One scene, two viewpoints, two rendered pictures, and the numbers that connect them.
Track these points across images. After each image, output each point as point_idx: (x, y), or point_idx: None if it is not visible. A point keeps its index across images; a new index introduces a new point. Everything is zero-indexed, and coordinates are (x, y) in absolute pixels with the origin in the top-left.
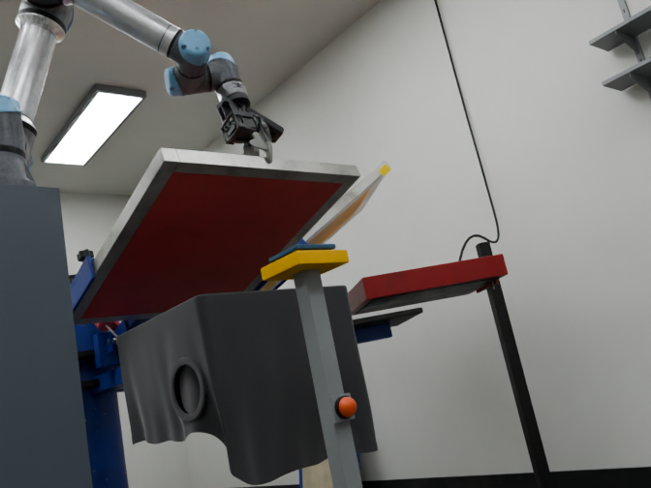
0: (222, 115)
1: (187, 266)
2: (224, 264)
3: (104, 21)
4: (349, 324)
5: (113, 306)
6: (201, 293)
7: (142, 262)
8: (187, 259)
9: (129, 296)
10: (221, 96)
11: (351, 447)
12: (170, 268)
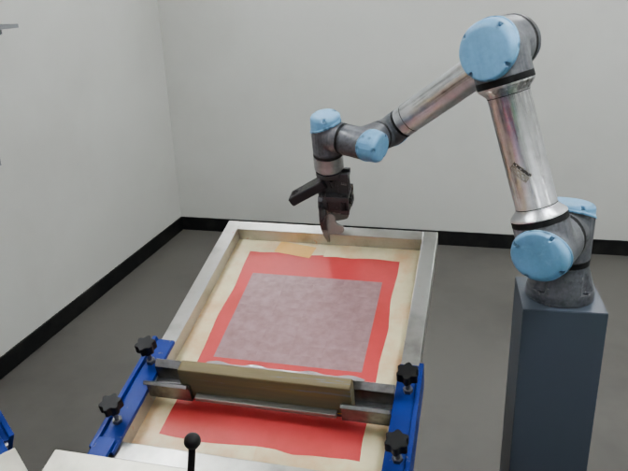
0: (347, 185)
1: (300, 362)
2: (249, 354)
3: (460, 99)
4: None
5: (346, 454)
6: (220, 418)
7: (368, 359)
8: (313, 348)
9: (337, 428)
10: (343, 164)
11: None
12: (322, 366)
